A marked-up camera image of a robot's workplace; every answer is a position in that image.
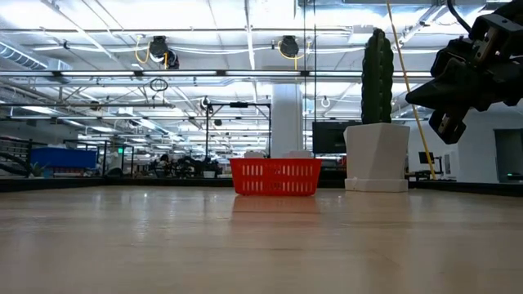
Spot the green artificial cactus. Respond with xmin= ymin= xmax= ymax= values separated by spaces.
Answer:
xmin=360 ymin=28 xmax=395 ymax=126

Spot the small potted plant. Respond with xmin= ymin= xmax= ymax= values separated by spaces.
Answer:
xmin=202 ymin=158 xmax=217 ymax=180

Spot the black table edge frame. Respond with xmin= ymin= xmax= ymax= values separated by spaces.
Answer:
xmin=0 ymin=176 xmax=523 ymax=198

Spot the black ceiling cable reel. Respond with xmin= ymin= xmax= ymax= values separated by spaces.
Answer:
xmin=279 ymin=35 xmax=301 ymax=59
xmin=148 ymin=35 xmax=181 ymax=70

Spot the dark grey door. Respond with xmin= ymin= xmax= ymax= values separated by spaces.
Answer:
xmin=493 ymin=128 xmax=523 ymax=184

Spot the red plastic slotted basket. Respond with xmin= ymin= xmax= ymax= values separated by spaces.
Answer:
xmin=228 ymin=158 xmax=323 ymax=197

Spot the black metal rig frame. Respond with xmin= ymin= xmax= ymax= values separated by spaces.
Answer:
xmin=205 ymin=101 xmax=272 ymax=160

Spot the large blue bin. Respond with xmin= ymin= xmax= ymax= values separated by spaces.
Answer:
xmin=30 ymin=146 xmax=98 ymax=170

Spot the thin black vertical pole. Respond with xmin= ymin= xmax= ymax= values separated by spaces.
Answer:
xmin=302 ymin=0 xmax=307 ymax=159
xmin=312 ymin=0 xmax=318 ymax=158

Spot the white angular plant pot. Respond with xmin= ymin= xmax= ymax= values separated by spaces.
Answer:
xmin=343 ymin=122 xmax=411 ymax=194

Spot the long yellow pole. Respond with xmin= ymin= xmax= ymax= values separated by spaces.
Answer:
xmin=385 ymin=0 xmax=437 ymax=180

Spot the silver ventilation duct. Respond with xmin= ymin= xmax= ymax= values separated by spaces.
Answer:
xmin=0 ymin=40 xmax=74 ymax=73

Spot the white building column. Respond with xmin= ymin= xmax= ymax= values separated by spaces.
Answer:
xmin=271 ymin=83 xmax=304 ymax=159

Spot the black shelf rack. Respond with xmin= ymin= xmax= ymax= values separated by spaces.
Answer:
xmin=0 ymin=136 xmax=33 ymax=179

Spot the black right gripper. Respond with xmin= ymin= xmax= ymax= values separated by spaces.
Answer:
xmin=406 ymin=14 xmax=523 ymax=145

